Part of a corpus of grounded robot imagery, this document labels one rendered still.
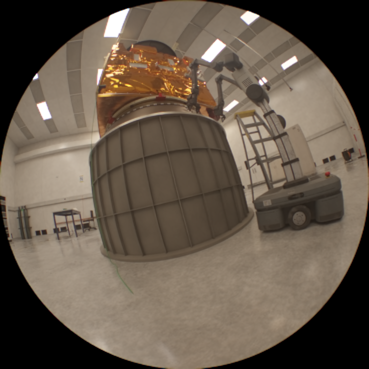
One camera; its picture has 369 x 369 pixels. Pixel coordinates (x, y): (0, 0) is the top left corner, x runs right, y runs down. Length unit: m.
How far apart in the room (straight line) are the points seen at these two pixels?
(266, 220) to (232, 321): 0.68
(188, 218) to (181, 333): 0.78
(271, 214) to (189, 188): 0.62
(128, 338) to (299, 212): 0.96
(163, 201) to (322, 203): 1.05
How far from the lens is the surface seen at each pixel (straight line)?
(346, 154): 4.98
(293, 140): 4.13
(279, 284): 0.53
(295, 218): 0.89
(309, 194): 0.85
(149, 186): 0.97
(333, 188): 0.86
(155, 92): 1.92
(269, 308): 0.46
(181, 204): 0.96
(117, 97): 1.79
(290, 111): 8.60
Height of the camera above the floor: 0.37
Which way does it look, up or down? 7 degrees up
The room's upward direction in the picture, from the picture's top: 14 degrees counter-clockwise
